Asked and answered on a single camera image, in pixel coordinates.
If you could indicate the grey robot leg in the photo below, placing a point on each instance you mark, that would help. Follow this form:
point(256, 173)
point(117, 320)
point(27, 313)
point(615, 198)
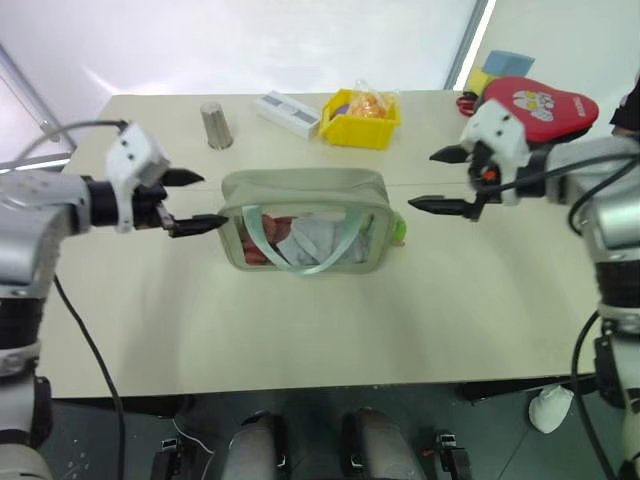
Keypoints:
point(252, 447)
point(382, 445)

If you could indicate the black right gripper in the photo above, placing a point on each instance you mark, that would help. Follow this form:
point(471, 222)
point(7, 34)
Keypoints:
point(486, 180)

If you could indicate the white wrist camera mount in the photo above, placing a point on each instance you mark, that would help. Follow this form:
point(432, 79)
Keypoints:
point(500, 125)
point(130, 155)

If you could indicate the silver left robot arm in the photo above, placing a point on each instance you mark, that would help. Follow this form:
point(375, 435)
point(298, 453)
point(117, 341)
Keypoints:
point(30, 225)

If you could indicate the green clear-sided zip pouch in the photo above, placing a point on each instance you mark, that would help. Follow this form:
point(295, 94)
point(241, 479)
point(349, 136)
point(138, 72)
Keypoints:
point(305, 187)

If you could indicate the yellow plastic bin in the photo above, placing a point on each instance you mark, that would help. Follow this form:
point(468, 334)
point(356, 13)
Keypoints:
point(357, 131)

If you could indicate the white crumpled cloth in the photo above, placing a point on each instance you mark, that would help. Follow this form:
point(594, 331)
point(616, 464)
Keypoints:
point(550, 407)

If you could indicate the yellow foam block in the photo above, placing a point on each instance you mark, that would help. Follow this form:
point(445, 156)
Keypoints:
point(480, 79)

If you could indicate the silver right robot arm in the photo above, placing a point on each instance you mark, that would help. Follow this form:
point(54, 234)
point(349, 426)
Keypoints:
point(615, 220)

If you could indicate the grey right robot leg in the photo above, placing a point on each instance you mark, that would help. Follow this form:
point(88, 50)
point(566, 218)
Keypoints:
point(382, 445)

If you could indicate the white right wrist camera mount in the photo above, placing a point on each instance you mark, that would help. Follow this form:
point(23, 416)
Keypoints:
point(500, 125)

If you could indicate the red heart-shaped cartoon case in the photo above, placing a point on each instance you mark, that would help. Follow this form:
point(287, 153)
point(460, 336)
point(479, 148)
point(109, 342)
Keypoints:
point(560, 112)

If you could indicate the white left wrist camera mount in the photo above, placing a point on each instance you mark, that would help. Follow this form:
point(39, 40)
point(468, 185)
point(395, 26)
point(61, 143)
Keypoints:
point(130, 155)

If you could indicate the silver metal cup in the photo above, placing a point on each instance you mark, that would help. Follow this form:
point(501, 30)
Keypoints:
point(216, 125)

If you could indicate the white flat carton box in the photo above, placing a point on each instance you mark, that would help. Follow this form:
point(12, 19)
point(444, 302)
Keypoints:
point(287, 114)

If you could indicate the dark object at edge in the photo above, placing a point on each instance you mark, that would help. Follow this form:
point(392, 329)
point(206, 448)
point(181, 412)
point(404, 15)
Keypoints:
point(627, 107)

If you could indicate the clear bag of orange items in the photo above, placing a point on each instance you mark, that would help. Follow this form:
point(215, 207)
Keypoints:
point(372, 104)

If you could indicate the grey left robot leg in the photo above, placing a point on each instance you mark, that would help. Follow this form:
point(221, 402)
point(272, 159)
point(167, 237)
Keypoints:
point(252, 447)

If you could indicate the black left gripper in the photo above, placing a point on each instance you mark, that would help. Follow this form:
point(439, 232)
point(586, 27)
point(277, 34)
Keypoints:
point(147, 207)

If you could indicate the blue foam block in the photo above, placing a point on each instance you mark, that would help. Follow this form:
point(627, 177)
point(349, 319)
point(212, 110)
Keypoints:
point(510, 63)

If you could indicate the purple item in bin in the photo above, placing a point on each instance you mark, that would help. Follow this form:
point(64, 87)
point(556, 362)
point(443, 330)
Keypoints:
point(342, 109)

